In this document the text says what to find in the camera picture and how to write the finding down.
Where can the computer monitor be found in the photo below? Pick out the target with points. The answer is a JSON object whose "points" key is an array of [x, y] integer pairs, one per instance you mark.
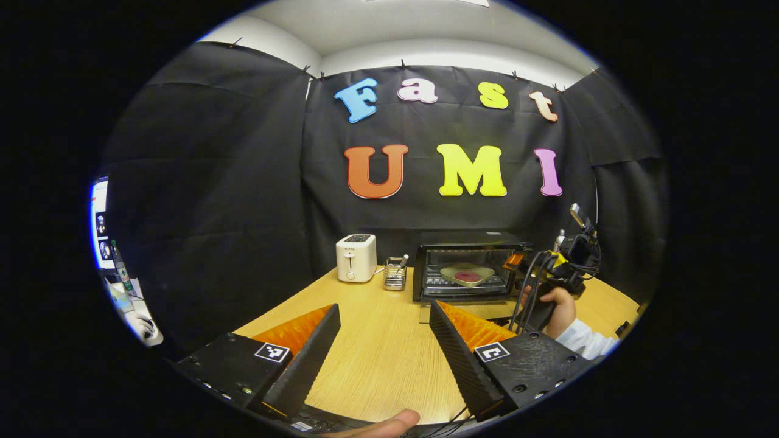
{"points": [[100, 225]]}

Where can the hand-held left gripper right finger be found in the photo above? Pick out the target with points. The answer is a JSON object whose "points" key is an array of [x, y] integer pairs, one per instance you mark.
{"points": [[459, 359]]}

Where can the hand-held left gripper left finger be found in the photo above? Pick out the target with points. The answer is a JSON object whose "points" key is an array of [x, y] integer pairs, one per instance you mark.
{"points": [[304, 365]]}

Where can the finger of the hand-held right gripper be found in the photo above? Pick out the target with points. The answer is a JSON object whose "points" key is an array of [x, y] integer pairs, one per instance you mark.
{"points": [[515, 261]]}

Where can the white toaster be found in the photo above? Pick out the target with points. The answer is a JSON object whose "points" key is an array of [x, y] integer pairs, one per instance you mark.
{"points": [[356, 258]]}

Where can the white food tray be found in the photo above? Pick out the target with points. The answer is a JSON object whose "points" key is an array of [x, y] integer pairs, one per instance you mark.
{"points": [[450, 275]]}

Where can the silver spray bottle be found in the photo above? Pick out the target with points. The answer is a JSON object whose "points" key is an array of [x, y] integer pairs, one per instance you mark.
{"points": [[558, 242]]}

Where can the pink meat slice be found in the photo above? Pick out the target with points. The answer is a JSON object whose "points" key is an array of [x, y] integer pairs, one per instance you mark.
{"points": [[467, 277]]}

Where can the green glass bottle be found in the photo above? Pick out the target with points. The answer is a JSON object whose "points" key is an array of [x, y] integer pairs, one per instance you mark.
{"points": [[123, 274]]}

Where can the black electric oven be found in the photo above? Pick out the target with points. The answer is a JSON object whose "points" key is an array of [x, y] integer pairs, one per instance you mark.
{"points": [[462, 243]]}

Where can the white side desk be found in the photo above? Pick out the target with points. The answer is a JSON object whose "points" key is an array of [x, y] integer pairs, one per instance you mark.
{"points": [[137, 316]]}

